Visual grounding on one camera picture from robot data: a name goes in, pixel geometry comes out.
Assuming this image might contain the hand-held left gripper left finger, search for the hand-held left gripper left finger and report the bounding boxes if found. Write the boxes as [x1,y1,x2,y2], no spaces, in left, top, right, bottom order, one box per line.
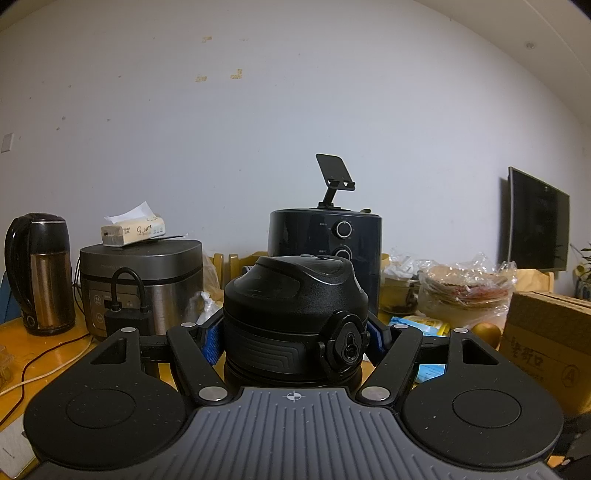
[91,323,230,406]

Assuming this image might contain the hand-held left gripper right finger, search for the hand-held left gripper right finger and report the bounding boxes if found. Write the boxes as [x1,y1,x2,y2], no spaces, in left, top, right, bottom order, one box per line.
[359,320,502,406]

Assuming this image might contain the black gradient water bottle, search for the black gradient water bottle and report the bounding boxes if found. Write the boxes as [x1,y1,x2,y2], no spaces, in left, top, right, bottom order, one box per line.
[223,255,370,393]

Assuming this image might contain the blue wet wipe packet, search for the blue wet wipe packet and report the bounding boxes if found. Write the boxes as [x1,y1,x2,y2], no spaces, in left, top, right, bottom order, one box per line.
[416,364,446,384]
[389,316,432,335]

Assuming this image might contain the clear plastic food bag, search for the clear plastic food bag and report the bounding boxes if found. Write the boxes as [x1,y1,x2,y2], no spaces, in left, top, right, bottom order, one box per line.
[187,256,225,324]

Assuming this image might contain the yellow green sachets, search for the yellow green sachets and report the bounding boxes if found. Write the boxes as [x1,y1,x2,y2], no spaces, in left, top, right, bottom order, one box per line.
[418,316,451,337]

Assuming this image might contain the silver rice cooker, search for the silver rice cooker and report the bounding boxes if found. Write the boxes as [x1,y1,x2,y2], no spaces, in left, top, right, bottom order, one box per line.
[78,240,205,342]

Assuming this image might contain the bag of flat pancakes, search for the bag of flat pancakes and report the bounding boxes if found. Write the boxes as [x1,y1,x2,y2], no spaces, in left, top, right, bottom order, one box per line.
[418,251,518,330]

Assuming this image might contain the yellow round fruit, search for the yellow round fruit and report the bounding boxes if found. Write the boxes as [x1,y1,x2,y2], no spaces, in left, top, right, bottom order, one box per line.
[472,322,502,352]

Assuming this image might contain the dark blue air fryer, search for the dark blue air fryer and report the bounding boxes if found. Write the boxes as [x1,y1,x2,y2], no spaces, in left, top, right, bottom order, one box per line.
[269,209,384,319]

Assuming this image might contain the tissue pack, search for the tissue pack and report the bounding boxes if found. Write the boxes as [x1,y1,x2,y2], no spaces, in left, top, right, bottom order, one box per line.
[101,201,166,247]

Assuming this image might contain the black phone stand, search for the black phone stand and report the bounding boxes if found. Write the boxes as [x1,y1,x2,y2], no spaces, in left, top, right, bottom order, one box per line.
[316,153,357,210]

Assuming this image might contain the cardboard box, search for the cardboard box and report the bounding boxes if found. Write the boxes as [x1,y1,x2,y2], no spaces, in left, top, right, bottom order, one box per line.
[501,291,591,416]

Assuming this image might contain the black electric kettle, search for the black electric kettle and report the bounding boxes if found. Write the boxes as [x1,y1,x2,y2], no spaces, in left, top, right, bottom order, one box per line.
[4,213,77,336]

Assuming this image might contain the black flat monitor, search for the black flat monitor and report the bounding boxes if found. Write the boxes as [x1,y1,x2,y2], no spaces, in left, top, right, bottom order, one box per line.
[498,167,570,273]

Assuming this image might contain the potted plant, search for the potted plant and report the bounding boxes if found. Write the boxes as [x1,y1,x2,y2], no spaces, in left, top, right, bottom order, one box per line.
[571,244,591,301]

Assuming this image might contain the white box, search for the white box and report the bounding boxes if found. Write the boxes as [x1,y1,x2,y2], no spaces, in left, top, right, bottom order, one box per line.
[0,422,38,478]

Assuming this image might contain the white cable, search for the white cable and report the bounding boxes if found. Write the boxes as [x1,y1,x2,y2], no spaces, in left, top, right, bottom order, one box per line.
[0,284,95,423]
[0,367,63,398]

